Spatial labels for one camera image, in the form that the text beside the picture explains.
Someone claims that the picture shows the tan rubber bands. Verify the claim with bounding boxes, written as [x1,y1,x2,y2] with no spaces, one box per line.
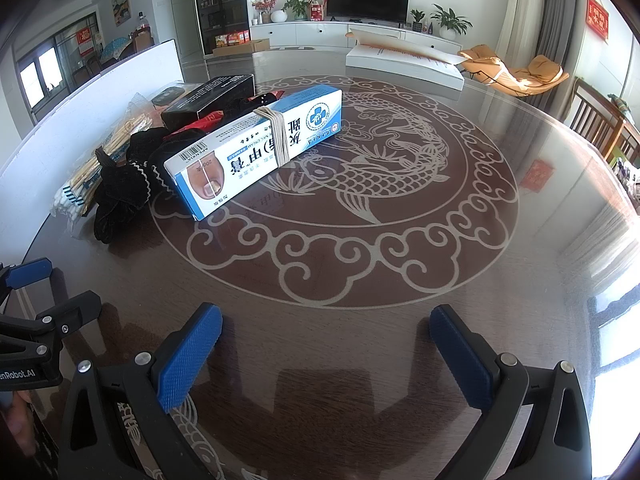
[251,106,297,167]

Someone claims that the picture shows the orange lounge chair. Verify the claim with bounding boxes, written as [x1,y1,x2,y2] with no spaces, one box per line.
[457,44,571,98]

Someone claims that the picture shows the red foil packet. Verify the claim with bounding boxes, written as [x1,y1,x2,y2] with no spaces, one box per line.
[172,111,224,137]

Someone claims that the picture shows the blue white cream box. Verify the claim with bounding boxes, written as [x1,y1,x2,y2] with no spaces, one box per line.
[164,86,344,222]

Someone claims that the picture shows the bag of cotton swabs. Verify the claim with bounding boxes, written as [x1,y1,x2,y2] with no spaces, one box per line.
[49,180,103,228]

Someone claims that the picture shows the bushy green potted plant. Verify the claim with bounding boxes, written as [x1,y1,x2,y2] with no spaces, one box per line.
[282,0,314,22]

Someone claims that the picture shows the white television cabinet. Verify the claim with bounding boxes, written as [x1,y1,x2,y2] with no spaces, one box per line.
[248,20,463,55]

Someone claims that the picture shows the white board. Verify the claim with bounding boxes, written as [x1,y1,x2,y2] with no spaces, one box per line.
[0,39,187,181]

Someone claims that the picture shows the red wall poster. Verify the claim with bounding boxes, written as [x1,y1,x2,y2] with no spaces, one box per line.
[586,0,611,42]

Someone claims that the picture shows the red paper under glass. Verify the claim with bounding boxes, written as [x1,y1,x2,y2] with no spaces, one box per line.
[520,160,556,194]

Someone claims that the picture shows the wooden chair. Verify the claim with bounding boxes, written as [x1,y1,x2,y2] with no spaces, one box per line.
[570,77,640,161]

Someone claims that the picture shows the bag of wooden sticks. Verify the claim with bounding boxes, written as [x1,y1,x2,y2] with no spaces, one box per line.
[69,109,152,207]

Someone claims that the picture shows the dark glass display cabinet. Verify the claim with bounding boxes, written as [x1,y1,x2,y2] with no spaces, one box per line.
[192,0,251,56]

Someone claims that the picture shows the white flat carton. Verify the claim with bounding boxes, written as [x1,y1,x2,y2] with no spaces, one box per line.
[345,27,466,92]

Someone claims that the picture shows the red black snack wrapper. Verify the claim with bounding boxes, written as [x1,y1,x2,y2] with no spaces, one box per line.
[249,89,287,107]

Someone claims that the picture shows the black printed box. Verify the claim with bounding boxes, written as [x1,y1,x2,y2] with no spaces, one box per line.
[161,74,256,131]

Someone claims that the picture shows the red window sign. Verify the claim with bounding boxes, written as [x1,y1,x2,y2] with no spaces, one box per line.
[76,25,97,56]

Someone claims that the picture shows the grey curtain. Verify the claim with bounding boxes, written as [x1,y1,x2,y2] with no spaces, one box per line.
[500,0,593,111]

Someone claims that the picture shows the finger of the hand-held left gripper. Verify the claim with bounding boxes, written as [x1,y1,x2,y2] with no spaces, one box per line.
[0,290,102,357]
[0,258,53,311]

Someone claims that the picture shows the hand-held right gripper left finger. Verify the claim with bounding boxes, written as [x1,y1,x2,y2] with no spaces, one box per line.
[57,302,223,480]

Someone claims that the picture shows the red flower bouquet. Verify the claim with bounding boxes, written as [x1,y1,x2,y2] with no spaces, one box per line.
[252,0,281,23]

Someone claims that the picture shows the large leafy potted plant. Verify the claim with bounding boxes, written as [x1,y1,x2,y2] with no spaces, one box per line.
[430,4,474,41]

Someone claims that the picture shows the person's left hand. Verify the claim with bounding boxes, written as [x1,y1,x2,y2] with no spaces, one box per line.
[0,392,36,480]

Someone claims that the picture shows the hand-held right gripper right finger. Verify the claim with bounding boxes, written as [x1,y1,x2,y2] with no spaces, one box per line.
[429,304,593,480]

